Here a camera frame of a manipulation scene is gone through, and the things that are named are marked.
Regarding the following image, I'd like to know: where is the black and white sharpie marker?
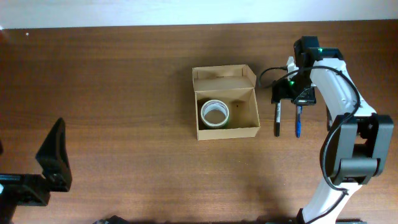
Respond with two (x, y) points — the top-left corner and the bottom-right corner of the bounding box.
(274, 102), (281, 137)

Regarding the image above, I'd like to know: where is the brown cardboard box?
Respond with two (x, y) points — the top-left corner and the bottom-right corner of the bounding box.
(192, 64), (261, 141)

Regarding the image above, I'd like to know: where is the cream masking tape roll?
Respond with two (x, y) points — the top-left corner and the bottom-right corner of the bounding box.
(200, 100), (230, 129)

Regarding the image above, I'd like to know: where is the green tape roll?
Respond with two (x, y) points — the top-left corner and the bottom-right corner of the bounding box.
(204, 110), (229, 129)

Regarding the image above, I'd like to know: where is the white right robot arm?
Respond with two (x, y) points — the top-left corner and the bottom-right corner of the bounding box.
(270, 36), (394, 223)

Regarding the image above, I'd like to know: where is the dark object at table edge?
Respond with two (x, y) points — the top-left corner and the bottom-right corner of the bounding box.
(93, 215), (130, 224)

